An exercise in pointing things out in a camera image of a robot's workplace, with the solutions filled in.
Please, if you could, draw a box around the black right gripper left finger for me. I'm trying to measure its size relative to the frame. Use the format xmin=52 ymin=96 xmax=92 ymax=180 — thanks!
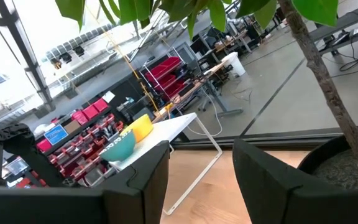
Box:
xmin=99 ymin=139 xmax=171 ymax=224

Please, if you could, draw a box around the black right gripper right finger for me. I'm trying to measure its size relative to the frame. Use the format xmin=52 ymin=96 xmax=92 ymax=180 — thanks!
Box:
xmin=232 ymin=138 xmax=312 ymax=224

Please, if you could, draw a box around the teal patterned mini bowl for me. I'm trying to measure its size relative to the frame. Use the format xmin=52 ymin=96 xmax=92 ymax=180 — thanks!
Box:
xmin=99 ymin=129 xmax=137 ymax=162

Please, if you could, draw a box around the yellow plastic mini bowl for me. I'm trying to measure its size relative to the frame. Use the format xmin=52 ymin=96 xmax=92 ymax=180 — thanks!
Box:
xmin=120 ymin=113 xmax=154 ymax=143

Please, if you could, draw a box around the black plant pot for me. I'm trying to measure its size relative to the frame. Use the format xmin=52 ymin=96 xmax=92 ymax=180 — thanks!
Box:
xmin=296 ymin=127 xmax=358 ymax=191

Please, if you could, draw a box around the white perforated metal shelf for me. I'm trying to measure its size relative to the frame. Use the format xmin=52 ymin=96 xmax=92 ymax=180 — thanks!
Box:
xmin=106 ymin=111 xmax=224 ymax=217

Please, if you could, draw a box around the shelf with red boxes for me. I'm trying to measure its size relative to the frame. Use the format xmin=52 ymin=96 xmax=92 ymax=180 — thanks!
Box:
xmin=35 ymin=98 xmax=127 ymax=187

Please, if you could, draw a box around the desk with grey legs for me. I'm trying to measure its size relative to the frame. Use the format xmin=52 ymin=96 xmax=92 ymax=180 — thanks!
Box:
xmin=152 ymin=60 xmax=245 ymax=124

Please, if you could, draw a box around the blue sign box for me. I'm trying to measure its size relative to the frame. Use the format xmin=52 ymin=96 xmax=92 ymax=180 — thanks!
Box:
xmin=44 ymin=124 xmax=70 ymax=146

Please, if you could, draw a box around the rack with red bins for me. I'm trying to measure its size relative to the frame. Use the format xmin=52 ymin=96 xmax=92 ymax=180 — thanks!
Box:
xmin=140 ymin=55 xmax=192 ymax=100

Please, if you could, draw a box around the green leafy plant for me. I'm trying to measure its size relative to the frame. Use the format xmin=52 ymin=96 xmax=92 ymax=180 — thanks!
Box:
xmin=54 ymin=0 xmax=358 ymax=190

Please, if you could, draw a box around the white trash bin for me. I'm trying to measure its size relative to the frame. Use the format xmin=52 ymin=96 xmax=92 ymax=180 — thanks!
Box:
xmin=221 ymin=52 xmax=247 ymax=77

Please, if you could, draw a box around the black computer monitor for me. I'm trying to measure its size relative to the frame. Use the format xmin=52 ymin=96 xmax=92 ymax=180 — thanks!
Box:
xmin=190 ymin=37 xmax=211 ymax=57

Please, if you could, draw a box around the black steel building column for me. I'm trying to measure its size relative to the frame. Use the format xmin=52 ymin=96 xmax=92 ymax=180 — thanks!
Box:
xmin=0 ymin=0 xmax=57 ymax=113

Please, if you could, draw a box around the black aluminium table frame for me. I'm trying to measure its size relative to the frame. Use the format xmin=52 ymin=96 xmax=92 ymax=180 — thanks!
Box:
xmin=171 ymin=124 xmax=358 ymax=151

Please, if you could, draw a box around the white floor cable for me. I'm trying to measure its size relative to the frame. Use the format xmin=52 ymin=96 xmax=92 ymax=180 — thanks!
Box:
xmin=186 ymin=88 xmax=224 ymax=137

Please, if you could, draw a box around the yellow hanging cable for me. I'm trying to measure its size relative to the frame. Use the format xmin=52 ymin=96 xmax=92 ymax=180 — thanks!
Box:
xmin=84 ymin=2 xmax=167 ymax=118

